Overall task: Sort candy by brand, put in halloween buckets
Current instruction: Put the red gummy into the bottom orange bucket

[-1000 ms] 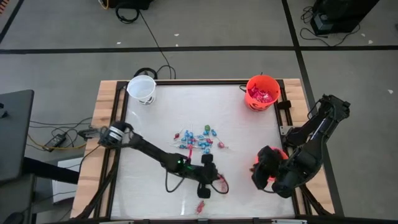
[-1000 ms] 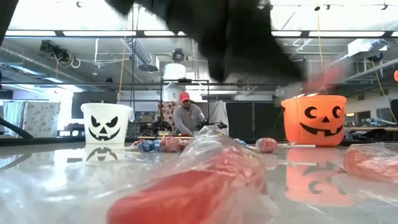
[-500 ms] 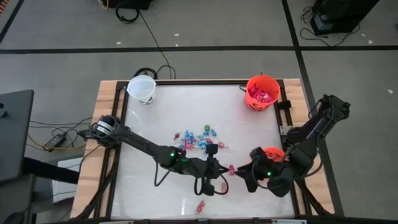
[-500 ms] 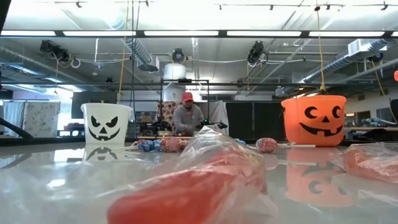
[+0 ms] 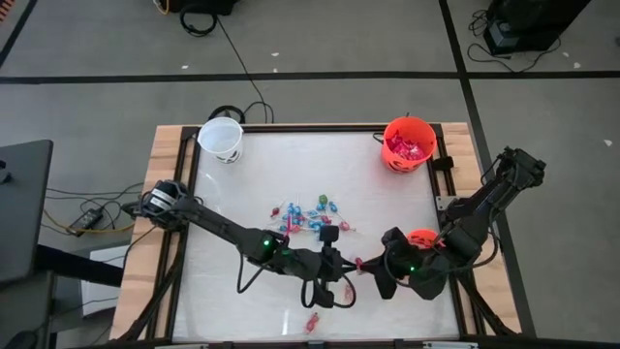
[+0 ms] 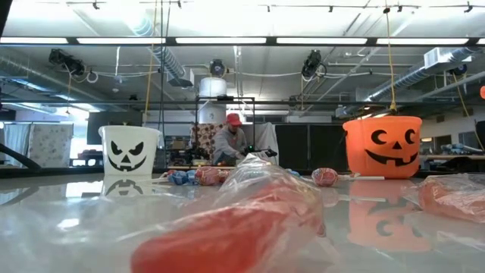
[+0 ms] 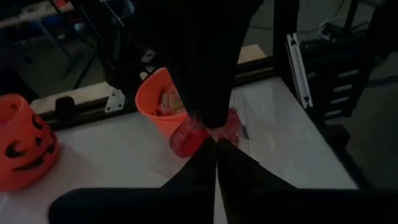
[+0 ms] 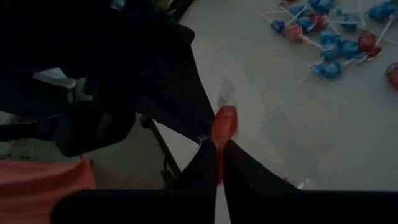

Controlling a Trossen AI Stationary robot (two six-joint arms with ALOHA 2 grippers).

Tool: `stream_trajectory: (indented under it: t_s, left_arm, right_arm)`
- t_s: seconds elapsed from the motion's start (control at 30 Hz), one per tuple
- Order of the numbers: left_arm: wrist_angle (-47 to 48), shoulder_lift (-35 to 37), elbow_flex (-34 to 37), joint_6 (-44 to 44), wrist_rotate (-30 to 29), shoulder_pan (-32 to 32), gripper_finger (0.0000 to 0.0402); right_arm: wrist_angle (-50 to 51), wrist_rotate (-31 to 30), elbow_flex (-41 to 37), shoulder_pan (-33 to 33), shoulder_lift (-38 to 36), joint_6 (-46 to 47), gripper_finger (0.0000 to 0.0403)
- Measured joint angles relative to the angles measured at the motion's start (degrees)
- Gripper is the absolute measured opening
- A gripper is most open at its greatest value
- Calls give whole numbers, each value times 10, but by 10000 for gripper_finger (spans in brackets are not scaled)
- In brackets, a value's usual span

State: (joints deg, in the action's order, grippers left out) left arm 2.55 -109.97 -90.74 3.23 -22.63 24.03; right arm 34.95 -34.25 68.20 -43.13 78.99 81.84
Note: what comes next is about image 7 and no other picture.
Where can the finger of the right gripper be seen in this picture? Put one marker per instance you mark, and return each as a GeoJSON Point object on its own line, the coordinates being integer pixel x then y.
{"type": "Point", "coordinates": [192, 87]}
{"type": "Point", "coordinates": [222, 87]}

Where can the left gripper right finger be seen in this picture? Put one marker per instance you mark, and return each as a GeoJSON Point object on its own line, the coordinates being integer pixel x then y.
{"type": "Point", "coordinates": [242, 172]}

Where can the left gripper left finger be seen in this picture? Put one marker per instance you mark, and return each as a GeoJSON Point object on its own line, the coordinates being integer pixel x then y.
{"type": "Point", "coordinates": [199, 171]}

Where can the red gummy fish candy pack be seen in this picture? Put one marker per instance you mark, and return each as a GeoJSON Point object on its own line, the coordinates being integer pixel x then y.
{"type": "Point", "coordinates": [186, 143]}

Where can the black clamp knob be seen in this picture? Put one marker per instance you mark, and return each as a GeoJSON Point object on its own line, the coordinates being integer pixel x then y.
{"type": "Point", "coordinates": [66, 107]}

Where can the silver aluminium bracket strip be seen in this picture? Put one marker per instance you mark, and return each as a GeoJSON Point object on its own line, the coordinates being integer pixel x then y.
{"type": "Point", "coordinates": [298, 71]}

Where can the white corner bracket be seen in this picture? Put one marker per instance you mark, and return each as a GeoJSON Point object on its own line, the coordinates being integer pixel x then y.
{"type": "Point", "coordinates": [114, 100]}

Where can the orange jack-o-lantern bucket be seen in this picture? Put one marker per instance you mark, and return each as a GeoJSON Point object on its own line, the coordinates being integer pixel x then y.
{"type": "Point", "coordinates": [149, 102]}
{"type": "Point", "coordinates": [18, 124]}

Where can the green sour candy pack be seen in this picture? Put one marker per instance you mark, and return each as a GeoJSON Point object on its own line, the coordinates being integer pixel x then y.
{"type": "Point", "coordinates": [171, 101]}

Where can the black slotted equipment box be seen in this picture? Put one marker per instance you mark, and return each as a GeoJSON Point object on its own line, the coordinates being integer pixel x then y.
{"type": "Point", "coordinates": [342, 84]}

